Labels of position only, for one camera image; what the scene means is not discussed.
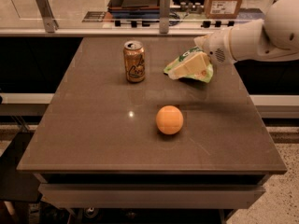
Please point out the green chip bag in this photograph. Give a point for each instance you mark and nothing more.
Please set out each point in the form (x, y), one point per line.
(193, 63)

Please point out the stacked trays behind glass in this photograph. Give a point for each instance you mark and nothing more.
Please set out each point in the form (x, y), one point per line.
(134, 9)

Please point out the orange soda can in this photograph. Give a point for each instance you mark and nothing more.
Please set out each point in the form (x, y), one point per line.
(134, 61)

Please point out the left metal glass bracket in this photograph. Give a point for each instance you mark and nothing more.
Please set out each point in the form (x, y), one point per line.
(50, 24)

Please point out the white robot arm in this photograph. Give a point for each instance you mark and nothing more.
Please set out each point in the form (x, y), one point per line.
(274, 38)

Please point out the orange fruit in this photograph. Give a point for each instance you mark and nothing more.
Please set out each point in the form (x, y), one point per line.
(169, 120)

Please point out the grey table drawer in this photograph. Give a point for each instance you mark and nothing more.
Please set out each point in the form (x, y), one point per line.
(152, 196)

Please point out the cardboard box with label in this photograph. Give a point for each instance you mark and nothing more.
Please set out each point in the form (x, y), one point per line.
(222, 9)

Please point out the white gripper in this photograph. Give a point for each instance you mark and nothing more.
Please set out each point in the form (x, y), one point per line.
(216, 48)

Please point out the middle metal glass bracket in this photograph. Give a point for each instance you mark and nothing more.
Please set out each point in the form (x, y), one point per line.
(164, 16)

